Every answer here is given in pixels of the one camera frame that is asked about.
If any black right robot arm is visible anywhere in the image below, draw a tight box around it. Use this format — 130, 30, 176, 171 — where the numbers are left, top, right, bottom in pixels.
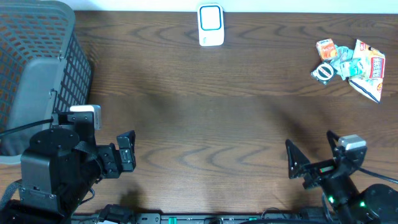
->
285, 131, 397, 223

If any white barcode scanner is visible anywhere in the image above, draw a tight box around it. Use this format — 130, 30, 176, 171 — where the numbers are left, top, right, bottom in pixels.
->
197, 3, 224, 47

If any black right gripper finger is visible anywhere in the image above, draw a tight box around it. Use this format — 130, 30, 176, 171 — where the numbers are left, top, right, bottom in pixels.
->
326, 130, 340, 151
285, 139, 310, 179

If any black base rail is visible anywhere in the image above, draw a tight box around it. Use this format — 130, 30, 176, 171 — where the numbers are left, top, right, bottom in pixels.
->
72, 213, 328, 224

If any small orange candy box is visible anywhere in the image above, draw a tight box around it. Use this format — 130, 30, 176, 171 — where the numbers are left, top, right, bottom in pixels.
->
315, 39, 338, 61

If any teal white snack packet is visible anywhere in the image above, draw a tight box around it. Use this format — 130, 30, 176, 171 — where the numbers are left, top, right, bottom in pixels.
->
330, 45, 354, 80

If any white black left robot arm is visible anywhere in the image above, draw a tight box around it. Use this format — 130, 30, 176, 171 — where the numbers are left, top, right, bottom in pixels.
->
1, 111, 136, 223

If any dark grey plastic basket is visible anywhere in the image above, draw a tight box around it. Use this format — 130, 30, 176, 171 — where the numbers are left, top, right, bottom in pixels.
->
0, 0, 93, 165

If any small teal candy box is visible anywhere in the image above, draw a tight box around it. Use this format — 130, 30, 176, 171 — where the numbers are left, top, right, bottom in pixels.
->
340, 58, 369, 78

